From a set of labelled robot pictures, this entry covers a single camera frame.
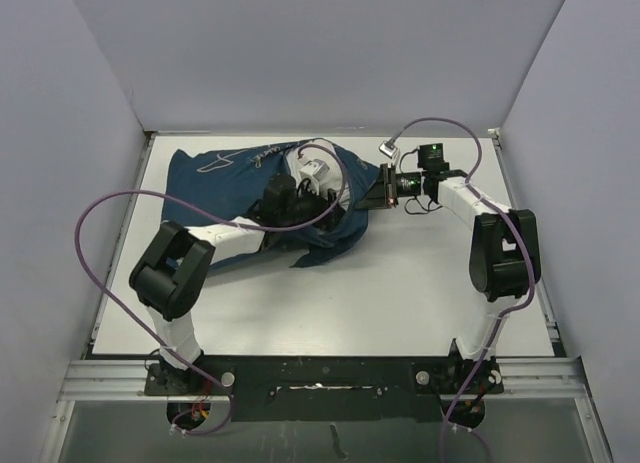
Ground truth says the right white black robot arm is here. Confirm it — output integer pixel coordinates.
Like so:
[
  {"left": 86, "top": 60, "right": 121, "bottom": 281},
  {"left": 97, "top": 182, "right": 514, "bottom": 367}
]
[{"left": 356, "top": 143, "right": 541, "bottom": 392}]

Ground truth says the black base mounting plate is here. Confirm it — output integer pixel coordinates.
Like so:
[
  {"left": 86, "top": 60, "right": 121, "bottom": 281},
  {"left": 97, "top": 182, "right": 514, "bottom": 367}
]
[{"left": 144, "top": 353, "right": 504, "bottom": 428}]

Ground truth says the white pillow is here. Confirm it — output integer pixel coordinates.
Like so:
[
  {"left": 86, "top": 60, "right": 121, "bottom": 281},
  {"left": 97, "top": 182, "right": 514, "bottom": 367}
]
[{"left": 284, "top": 138, "right": 351, "bottom": 211}]

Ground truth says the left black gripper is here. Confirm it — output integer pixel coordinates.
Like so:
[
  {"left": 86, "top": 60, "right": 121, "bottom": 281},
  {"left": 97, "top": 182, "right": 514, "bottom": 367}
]
[{"left": 279, "top": 179, "right": 352, "bottom": 233}]

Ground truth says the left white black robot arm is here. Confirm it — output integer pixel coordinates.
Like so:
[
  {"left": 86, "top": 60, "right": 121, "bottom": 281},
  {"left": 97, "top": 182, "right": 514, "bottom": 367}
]
[{"left": 129, "top": 174, "right": 347, "bottom": 394}]

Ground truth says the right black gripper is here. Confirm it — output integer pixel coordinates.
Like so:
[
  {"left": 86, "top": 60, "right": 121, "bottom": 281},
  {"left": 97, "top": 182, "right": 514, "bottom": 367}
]
[{"left": 356, "top": 163, "right": 428, "bottom": 210}]

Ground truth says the dark blue embroidered pillowcase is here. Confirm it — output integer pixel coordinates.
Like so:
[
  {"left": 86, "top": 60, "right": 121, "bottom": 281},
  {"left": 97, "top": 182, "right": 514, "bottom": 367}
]
[{"left": 166, "top": 139, "right": 379, "bottom": 268}]

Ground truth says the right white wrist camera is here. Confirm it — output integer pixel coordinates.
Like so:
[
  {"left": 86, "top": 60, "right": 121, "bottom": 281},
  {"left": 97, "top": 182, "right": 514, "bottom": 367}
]
[{"left": 379, "top": 140, "right": 400, "bottom": 167}]

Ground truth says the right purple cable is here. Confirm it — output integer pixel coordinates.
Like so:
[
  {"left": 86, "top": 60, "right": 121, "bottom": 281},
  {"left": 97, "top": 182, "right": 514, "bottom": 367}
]
[{"left": 387, "top": 116, "right": 536, "bottom": 463}]

